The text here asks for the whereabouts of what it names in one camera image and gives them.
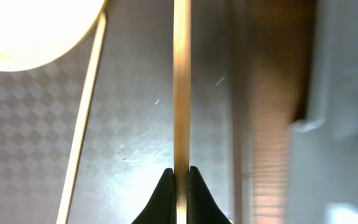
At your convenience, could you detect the yellow plate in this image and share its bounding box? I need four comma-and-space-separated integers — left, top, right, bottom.
0, 0, 106, 72

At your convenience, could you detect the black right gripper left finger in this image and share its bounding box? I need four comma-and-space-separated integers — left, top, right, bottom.
132, 168, 177, 224

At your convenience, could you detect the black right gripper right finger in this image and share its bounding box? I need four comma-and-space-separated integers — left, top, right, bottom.
187, 166, 231, 224

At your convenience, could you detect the grey dishwasher rack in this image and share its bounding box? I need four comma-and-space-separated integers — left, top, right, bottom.
286, 0, 358, 223

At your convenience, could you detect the brown serving tray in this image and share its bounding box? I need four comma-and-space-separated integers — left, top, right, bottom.
0, 1, 248, 223

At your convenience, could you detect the wooden chopstick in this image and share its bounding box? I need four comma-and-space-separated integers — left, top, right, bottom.
173, 0, 191, 224
56, 12, 108, 224

